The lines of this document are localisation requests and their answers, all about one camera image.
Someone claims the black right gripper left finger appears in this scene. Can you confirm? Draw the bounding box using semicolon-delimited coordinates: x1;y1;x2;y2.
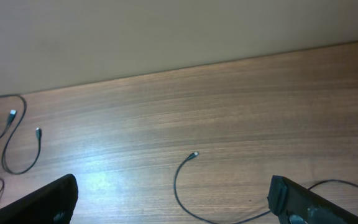
0;174;78;224

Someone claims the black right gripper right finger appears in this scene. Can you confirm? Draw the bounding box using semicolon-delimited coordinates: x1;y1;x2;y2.
267;175;358;224

